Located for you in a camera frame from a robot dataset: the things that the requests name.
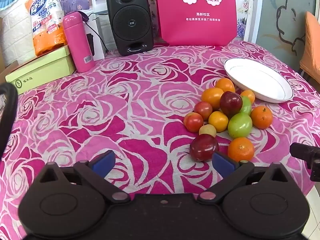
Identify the green apple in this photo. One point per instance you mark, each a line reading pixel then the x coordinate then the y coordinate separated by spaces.
pixel 240 126

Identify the orange covered chair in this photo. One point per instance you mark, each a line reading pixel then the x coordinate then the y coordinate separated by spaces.
pixel 311 47

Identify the large orange citrus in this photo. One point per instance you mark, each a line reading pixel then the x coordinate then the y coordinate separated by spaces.
pixel 225 85
pixel 212 97

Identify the red tomato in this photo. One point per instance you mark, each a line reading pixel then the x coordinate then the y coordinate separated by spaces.
pixel 203 109

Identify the frosted cartoon glass door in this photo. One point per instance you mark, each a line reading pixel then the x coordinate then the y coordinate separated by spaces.
pixel 285 17

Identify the cardboard box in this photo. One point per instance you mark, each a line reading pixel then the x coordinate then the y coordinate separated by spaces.
pixel 8 70

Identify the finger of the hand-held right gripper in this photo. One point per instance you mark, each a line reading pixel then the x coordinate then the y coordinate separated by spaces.
pixel 303 152

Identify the orange paper cup package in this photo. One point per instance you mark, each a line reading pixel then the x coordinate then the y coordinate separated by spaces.
pixel 46 22

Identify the white plate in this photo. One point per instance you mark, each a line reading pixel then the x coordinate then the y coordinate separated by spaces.
pixel 257 80

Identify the pink bottle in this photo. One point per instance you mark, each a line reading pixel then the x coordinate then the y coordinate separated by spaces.
pixel 77 42

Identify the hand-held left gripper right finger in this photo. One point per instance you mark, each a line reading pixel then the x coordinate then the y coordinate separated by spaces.
pixel 223 163

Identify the small olive blushed fruit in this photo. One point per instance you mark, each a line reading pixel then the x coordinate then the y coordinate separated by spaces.
pixel 207 130

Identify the small orange citrus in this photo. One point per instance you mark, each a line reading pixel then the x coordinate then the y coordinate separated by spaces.
pixel 248 96
pixel 218 121

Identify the white product box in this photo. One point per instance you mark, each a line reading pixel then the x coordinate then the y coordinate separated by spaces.
pixel 96 30

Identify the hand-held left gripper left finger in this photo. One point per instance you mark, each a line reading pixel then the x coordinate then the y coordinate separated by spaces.
pixel 103 160

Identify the pink rose tablecloth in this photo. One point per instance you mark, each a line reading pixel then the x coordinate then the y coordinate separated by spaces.
pixel 100 105

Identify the light green box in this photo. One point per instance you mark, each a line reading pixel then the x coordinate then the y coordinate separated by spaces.
pixel 37 70

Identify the mandarin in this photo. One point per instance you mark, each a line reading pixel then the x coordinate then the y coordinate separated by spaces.
pixel 240 150
pixel 261 117

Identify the red apple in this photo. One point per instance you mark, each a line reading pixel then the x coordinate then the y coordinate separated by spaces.
pixel 193 122

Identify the black speaker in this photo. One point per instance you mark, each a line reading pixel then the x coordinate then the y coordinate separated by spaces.
pixel 130 22

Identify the pink paper bag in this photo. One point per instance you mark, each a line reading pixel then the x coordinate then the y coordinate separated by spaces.
pixel 196 25

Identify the dark red plum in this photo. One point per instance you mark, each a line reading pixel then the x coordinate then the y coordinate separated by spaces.
pixel 203 147
pixel 230 103

